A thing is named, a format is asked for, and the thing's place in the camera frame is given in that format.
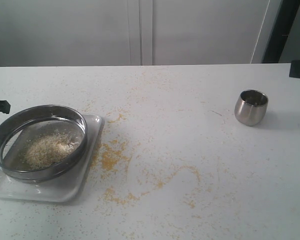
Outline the stainless steel cup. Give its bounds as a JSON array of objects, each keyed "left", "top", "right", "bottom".
[{"left": 234, "top": 89, "right": 269, "bottom": 126}]

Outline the round steel mesh sieve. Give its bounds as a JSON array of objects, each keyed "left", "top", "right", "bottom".
[{"left": 0, "top": 104, "right": 88, "bottom": 183}]

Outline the pile of sieved grains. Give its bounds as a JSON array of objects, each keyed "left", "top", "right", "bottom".
[{"left": 16, "top": 132, "right": 82, "bottom": 171}]

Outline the white cabinet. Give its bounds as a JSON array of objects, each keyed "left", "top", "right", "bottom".
[{"left": 0, "top": 0, "right": 281, "bottom": 67}]

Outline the white square tray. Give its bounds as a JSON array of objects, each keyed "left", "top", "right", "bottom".
[{"left": 0, "top": 115, "right": 104, "bottom": 203}]

